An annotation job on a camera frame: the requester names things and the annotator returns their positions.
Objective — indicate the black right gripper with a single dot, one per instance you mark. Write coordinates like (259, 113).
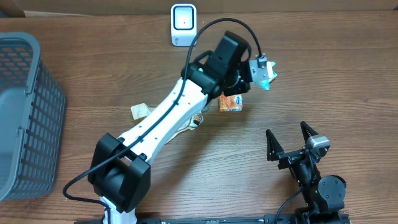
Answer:
(275, 149)

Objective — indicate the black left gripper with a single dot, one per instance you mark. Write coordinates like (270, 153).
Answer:
(240, 89)

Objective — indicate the orange tissue pack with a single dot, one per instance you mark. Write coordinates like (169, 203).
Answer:
(230, 103)

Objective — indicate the teal tissue pack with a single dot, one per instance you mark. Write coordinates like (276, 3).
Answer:
(266, 75)

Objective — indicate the clear brown snack bag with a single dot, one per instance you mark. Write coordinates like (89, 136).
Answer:
(141, 111)

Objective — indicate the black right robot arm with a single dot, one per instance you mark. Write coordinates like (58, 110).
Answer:
(323, 196)

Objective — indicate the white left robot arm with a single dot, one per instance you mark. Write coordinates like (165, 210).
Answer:
(121, 167)

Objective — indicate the grey plastic basket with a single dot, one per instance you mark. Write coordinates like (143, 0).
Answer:
(33, 109)

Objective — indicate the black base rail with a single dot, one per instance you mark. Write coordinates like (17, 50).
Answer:
(217, 220)

